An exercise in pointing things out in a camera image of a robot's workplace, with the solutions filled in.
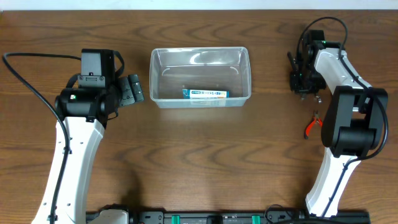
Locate blue white screwdriver set box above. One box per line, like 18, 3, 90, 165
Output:
182, 89, 229, 99

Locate clear plastic storage container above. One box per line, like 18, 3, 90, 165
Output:
149, 47, 252, 108

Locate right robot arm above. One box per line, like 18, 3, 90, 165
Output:
288, 30, 388, 218

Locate right black cable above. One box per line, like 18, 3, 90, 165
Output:
295, 16, 389, 218

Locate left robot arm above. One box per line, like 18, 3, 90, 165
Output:
33, 49, 144, 223

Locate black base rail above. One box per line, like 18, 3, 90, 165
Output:
86, 208, 371, 224

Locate left black cable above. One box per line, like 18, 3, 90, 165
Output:
2, 52, 82, 224

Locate silver metal wrench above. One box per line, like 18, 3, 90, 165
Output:
314, 95, 322, 103

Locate black cable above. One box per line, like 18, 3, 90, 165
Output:
295, 16, 389, 218
2, 52, 82, 224

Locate red handled pliers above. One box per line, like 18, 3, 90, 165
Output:
304, 110, 323, 139

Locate small black handled claw hammer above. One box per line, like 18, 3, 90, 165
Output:
287, 52, 307, 101

